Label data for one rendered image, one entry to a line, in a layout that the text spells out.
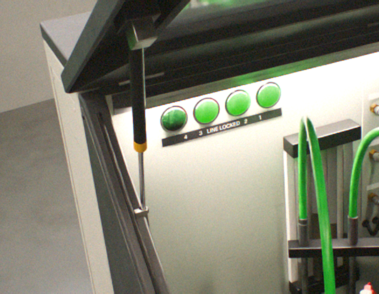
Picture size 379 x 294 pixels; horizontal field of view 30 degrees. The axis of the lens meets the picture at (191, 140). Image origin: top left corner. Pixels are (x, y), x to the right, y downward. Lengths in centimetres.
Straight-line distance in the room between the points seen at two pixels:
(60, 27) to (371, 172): 67
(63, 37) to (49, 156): 298
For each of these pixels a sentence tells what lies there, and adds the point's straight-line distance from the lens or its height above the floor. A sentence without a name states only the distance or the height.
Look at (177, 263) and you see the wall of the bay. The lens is 137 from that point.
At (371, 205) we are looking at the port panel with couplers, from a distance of 152.
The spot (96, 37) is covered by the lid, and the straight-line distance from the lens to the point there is 84.
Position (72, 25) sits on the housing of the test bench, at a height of 150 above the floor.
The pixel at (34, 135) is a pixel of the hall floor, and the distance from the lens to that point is 457.
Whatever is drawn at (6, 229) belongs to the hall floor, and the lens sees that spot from 367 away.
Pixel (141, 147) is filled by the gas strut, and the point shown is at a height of 146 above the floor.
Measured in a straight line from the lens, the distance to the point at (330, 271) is 95.
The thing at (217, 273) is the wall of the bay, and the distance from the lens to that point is 142.
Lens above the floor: 190
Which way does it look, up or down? 27 degrees down
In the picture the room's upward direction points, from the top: 6 degrees counter-clockwise
